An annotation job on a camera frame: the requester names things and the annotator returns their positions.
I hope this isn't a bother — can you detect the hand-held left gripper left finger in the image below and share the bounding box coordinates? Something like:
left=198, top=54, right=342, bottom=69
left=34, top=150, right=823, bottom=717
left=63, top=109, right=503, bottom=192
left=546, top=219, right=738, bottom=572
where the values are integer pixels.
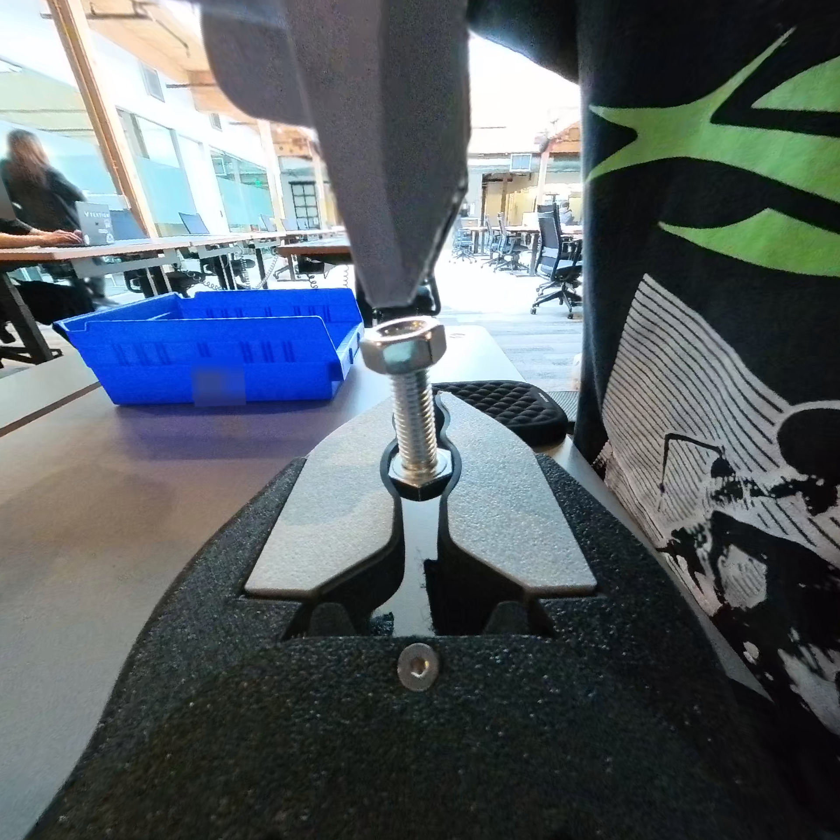
left=244, top=394, right=421, bottom=599

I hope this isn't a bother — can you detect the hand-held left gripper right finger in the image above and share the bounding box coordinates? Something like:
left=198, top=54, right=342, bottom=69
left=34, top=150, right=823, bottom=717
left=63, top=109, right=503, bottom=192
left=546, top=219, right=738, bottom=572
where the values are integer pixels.
left=433, top=391, right=599, bottom=599

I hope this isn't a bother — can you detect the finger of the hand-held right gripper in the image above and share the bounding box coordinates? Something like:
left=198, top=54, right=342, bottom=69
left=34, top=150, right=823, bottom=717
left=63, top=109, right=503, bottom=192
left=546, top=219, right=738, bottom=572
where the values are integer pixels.
left=289, top=0, right=472, bottom=309

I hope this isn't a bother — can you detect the silver hex bolt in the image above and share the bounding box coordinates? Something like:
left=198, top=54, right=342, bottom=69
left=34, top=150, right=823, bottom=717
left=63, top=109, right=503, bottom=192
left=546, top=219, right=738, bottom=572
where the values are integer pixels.
left=360, top=316, right=448, bottom=475

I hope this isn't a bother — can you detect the person's right forearm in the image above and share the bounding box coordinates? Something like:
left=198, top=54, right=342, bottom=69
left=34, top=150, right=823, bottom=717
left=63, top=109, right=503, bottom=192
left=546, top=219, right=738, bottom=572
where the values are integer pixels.
left=465, top=0, right=585, bottom=86

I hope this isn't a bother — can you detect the wooden top office desk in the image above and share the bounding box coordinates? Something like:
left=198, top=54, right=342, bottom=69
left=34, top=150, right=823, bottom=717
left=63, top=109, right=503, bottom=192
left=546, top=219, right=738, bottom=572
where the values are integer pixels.
left=276, top=236, right=355, bottom=283
left=0, top=236, right=191, bottom=365

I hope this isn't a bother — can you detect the black mesh office chair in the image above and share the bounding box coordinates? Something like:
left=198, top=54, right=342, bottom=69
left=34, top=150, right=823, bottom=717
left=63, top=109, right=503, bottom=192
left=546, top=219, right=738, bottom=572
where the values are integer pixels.
left=486, top=213, right=527, bottom=273
left=530, top=203, right=584, bottom=320

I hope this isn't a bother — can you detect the grey open laptop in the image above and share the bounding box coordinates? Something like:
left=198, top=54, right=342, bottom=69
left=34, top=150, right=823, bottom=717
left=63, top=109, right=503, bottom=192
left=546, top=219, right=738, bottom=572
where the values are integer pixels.
left=74, top=202, right=114, bottom=247

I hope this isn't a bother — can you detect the blue plastic bin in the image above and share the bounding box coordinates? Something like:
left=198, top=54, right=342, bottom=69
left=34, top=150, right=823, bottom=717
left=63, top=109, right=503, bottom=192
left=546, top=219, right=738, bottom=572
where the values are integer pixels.
left=52, top=287, right=365, bottom=406

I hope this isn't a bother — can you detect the black printed t-shirt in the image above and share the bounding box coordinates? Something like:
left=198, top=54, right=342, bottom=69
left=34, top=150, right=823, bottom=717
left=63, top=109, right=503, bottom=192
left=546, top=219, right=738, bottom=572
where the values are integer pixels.
left=574, top=0, right=840, bottom=815

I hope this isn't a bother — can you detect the wooden window frame post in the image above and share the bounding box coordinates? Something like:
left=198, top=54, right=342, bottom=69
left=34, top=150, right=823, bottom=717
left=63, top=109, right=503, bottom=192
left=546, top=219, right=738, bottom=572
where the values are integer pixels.
left=46, top=0, right=160, bottom=238

